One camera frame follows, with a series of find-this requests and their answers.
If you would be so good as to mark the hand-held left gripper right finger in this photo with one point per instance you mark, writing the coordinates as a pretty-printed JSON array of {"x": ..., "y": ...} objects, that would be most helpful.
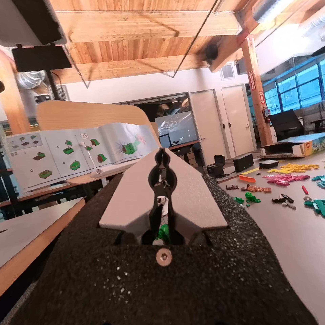
[{"x": 198, "y": 203}]

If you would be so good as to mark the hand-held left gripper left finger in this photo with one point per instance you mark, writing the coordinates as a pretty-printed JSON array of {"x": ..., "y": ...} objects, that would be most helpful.
[{"x": 127, "y": 203}]

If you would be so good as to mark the pile of dark brown lego pieces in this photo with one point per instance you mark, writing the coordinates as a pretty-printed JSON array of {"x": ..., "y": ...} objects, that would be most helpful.
[{"x": 232, "y": 187}]

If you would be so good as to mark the green lego build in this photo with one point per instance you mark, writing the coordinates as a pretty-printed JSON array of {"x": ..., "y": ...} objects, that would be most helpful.
[{"x": 163, "y": 232}]

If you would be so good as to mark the pile of green lego pieces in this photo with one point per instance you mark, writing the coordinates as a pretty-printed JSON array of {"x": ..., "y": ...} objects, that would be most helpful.
[{"x": 250, "y": 198}]

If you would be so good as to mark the pile of tan lego pieces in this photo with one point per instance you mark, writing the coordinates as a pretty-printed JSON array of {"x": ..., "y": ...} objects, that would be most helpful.
[{"x": 256, "y": 189}]

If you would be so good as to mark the small black lego piece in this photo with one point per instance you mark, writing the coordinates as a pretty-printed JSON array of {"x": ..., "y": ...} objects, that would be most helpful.
[{"x": 276, "y": 200}]

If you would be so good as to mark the lego instruction booklet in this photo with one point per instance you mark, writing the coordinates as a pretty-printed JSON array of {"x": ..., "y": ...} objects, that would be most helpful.
[{"x": 63, "y": 155}]

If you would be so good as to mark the pile of pink lego pieces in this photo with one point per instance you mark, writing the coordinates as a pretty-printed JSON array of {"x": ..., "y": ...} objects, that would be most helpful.
[{"x": 285, "y": 179}]

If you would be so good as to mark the grey lego axle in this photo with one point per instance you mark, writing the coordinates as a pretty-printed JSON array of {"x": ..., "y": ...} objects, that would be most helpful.
[{"x": 289, "y": 205}]

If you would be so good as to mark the pile of yellow lego pieces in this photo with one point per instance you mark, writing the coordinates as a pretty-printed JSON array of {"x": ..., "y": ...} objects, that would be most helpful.
[{"x": 294, "y": 168}]

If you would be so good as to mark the red lego bar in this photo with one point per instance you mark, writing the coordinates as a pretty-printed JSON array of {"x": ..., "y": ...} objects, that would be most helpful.
[{"x": 304, "y": 189}]

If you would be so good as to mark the lego set cardboard box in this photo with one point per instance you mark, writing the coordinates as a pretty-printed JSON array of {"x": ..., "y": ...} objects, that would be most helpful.
[{"x": 302, "y": 146}]

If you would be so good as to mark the pile of teal lego pieces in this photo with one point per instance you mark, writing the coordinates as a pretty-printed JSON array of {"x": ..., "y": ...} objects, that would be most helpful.
[{"x": 318, "y": 203}]

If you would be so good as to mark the white page holder clip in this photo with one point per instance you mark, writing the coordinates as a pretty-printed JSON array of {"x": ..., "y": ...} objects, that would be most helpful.
[{"x": 101, "y": 171}]

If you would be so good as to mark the black charging case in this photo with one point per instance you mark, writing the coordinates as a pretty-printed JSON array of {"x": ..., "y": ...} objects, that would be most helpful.
[{"x": 218, "y": 167}]

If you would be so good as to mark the orange brick separator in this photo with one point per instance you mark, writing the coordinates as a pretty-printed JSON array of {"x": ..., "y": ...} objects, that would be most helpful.
[{"x": 247, "y": 178}]

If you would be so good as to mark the black charger box green light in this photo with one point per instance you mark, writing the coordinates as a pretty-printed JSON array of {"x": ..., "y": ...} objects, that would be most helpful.
[{"x": 243, "y": 162}]

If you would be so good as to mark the white door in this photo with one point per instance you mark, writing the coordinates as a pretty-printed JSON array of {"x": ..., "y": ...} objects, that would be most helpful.
[
  {"x": 207, "y": 121},
  {"x": 238, "y": 119}
]

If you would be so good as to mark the interior glass window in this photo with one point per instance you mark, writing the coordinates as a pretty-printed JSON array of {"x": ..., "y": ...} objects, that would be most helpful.
[{"x": 175, "y": 124}]

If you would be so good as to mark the white table with wood edge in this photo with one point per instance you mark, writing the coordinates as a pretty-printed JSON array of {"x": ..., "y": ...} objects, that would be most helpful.
[{"x": 30, "y": 228}]

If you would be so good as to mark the red fire extinguisher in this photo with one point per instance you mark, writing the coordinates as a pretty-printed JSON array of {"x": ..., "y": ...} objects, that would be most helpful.
[{"x": 266, "y": 115}]

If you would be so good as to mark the black office chair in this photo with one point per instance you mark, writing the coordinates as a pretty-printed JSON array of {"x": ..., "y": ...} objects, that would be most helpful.
[{"x": 285, "y": 125}]

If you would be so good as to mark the red sign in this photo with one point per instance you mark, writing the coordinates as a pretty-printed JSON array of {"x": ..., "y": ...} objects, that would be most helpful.
[
  {"x": 251, "y": 80},
  {"x": 261, "y": 97}
]

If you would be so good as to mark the blue framed windows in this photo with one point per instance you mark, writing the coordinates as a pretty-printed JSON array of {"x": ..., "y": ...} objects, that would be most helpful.
[{"x": 297, "y": 88}]

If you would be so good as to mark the black camera battery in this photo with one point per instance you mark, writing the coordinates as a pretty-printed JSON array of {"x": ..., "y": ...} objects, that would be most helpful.
[{"x": 268, "y": 164}]

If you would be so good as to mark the wooden support post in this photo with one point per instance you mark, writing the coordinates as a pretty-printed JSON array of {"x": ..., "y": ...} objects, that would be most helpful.
[
  {"x": 11, "y": 101},
  {"x": 256, "y": 119}
]

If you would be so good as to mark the wall vent grille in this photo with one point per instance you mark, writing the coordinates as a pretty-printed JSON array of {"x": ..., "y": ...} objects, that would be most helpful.
[{"x": 227, "y": 71}]

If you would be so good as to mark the silver air duct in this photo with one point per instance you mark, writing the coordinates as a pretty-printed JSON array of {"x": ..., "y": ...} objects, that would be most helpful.
[
  {"x": 276, "y": 9},
  {"x": 31, "y": 81}
]

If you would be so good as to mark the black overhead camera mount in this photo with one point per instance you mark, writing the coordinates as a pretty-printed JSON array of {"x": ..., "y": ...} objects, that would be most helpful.
[{"x": 38, "y": 57}]

